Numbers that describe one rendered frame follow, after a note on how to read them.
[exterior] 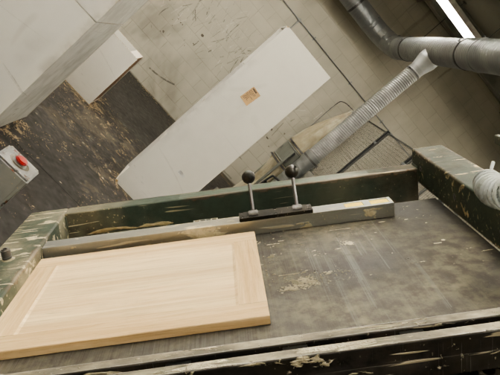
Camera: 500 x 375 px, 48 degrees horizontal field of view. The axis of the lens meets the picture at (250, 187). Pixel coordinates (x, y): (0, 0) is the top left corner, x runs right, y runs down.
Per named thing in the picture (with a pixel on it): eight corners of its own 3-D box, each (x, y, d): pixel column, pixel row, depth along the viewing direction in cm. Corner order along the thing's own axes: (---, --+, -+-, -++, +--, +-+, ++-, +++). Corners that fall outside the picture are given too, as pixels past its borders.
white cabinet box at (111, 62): (62, 61, 635) (107, 17, 624) (98, 100, 648) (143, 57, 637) (49, 62, 592) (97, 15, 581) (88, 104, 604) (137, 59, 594)
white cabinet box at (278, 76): (126, 165, 565) (281, 26, 534) (166, 206, 578) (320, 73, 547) (114, 180, 506) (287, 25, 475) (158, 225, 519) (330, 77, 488)
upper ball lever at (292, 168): (290, 214, 154) (283, 167, 157) (303, 212, 154) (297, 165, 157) (291, 211, 150) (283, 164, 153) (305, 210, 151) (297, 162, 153)
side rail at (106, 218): (76, 239, 181) (68, 207, 177) (412, 196, 183) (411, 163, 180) (71, 246, 175) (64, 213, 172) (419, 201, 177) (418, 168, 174)
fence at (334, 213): (50, 254, 155) (47, 241, 154) (389, 210, 157) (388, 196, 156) (45, 262, 150) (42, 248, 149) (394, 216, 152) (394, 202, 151)
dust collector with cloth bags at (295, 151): (208, 193, 771) (332, 87, 738) (242, 229, 786) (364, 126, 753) (203, 226, 639) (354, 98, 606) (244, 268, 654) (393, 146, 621)
